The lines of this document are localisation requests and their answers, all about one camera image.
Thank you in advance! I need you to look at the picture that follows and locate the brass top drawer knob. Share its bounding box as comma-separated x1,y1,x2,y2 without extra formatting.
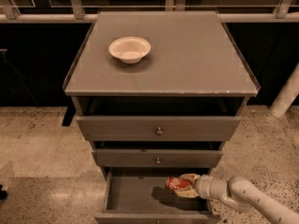
156,127,164,136

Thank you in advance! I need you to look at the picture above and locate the grey top drawer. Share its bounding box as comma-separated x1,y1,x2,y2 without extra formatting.
77,116,240,142

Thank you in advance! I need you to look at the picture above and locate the black shoe tip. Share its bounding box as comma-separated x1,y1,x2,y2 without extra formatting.
0,184,7,200

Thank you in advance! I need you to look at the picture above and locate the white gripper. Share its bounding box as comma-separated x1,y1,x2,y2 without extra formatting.
175,174,229,201

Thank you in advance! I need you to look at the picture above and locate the grey drawer cabinet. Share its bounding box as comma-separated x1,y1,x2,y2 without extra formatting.
62,10,261,224

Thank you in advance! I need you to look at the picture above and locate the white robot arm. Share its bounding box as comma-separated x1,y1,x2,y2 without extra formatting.
193,97,299,224

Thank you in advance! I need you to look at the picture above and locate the grey bottom drawer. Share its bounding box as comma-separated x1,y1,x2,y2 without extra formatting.
95,167,221,224

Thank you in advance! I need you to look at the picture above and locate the white paper bowl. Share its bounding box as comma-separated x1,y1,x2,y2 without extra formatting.
108,36,151,63

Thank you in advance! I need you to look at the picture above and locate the grey drawer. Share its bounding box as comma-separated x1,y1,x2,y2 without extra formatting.
95,167,221,224
94,149,222,168
77,116,240,142

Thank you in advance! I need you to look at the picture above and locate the brass drawer knob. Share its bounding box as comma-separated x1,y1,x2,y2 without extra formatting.
156,127,164,136
155,158,162,165

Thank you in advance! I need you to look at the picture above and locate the metal window railing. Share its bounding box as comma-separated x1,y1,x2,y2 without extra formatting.
0,0,299,22

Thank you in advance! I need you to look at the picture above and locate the grey middle drawer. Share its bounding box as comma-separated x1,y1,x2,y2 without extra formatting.
94,149,222,168

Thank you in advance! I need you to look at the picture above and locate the brass middle drawer knob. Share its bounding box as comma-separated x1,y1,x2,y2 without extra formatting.
155,158,162,165

